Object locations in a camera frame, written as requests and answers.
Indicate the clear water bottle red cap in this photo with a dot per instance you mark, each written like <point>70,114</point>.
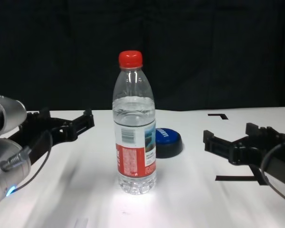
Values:
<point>133,107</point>

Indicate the black curtain backdrop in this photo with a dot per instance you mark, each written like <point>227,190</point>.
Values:
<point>61,47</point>

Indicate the clear left wrist camera housing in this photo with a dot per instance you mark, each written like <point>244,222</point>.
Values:
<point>7,114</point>

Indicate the black L-shaped tape mark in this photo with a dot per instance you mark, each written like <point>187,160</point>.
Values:
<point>222,115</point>

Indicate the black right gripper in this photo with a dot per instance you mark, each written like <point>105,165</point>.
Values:
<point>249,152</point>

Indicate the blue push button black base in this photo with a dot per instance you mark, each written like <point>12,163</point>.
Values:
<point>169,140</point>

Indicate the black T-shaped tape mark long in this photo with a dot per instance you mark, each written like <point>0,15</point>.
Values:
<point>235,178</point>

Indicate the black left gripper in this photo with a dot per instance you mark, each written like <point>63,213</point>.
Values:
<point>38,133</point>

